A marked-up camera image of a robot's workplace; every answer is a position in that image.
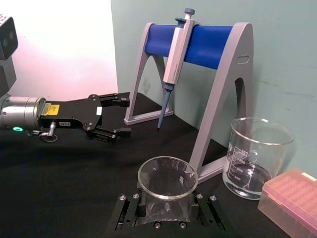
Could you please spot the pink pipette tip box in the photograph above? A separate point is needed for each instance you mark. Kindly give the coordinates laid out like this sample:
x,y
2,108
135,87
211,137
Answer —
x,y
292,203

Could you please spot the grey pipette with blue tip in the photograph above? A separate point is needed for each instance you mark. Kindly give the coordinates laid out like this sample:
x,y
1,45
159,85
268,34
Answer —
x,y
178,54

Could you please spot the small clear glass beaker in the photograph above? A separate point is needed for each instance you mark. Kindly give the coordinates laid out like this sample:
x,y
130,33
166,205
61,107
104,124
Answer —
x,y
163,205

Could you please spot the black table cloth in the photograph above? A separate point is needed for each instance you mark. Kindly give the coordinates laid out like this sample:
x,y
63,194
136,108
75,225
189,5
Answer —
x,y
62,186

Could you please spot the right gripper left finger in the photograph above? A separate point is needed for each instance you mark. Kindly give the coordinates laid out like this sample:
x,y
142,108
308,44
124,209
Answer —
x,y
132,208

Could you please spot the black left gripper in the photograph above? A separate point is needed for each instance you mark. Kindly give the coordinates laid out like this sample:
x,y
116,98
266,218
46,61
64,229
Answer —
x,y
74,114

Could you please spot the large graduated glass beaker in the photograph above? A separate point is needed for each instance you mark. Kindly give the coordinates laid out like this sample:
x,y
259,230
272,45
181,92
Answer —
x,y
260,173

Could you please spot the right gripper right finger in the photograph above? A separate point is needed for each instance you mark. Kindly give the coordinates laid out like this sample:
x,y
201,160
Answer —
x,y
205,210

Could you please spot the grey pipette stand blue roll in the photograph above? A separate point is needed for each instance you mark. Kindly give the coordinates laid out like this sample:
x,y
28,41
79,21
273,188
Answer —
x,y
221,99

